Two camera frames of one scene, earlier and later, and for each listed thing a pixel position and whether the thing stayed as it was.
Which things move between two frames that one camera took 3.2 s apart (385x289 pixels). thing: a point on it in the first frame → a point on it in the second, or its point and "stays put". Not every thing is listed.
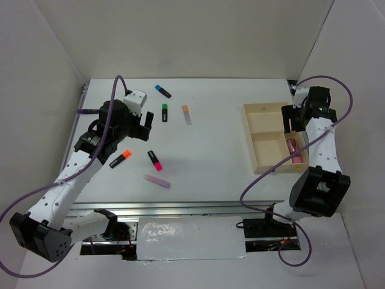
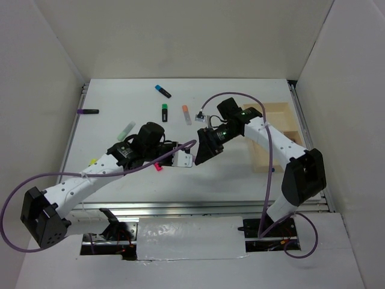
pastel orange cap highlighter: (186, 115) stays put
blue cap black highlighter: (163, 91) stays put
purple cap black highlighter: (88, 111) stays put
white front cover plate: (189, 238) stays put
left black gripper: (140, 132) → (171, 146)
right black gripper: (286, 111) → (208, 145)
